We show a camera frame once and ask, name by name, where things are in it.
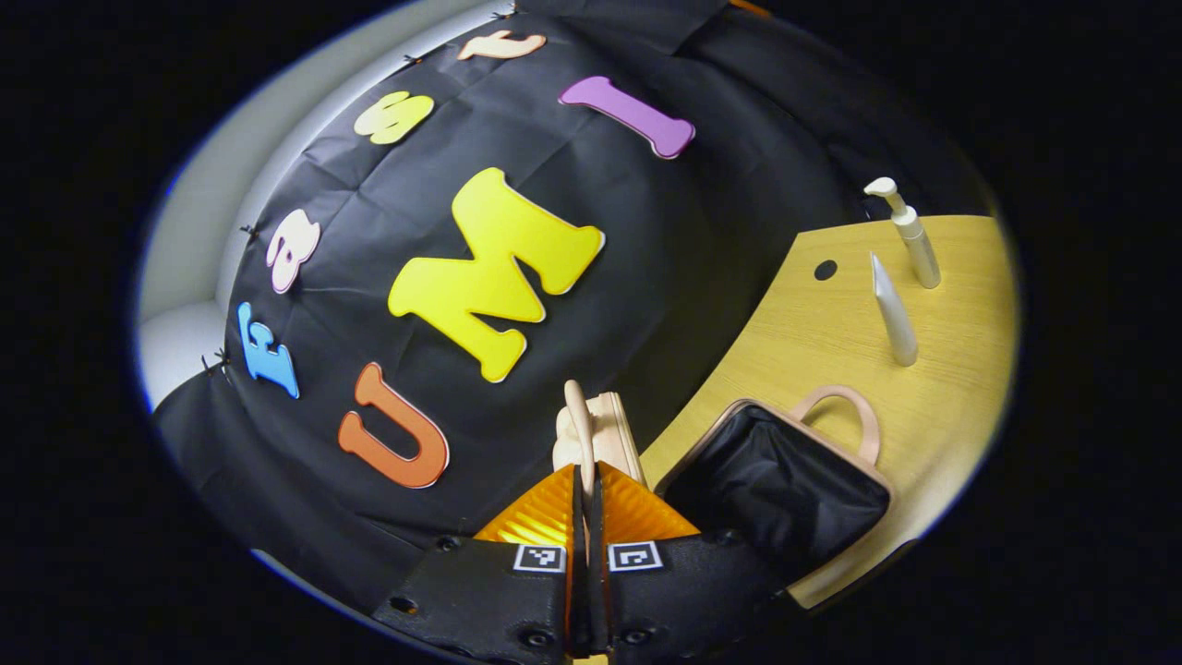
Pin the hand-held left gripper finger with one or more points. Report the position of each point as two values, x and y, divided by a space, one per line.
598 573
577 573

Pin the pink suitcase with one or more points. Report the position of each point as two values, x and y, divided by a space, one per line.
776 489

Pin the white squeeze tube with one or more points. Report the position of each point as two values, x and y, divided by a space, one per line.
894 314

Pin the white pump bottle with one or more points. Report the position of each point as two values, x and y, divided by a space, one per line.
916 245

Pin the black backdrop cloth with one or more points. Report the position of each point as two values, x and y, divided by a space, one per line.
702 277

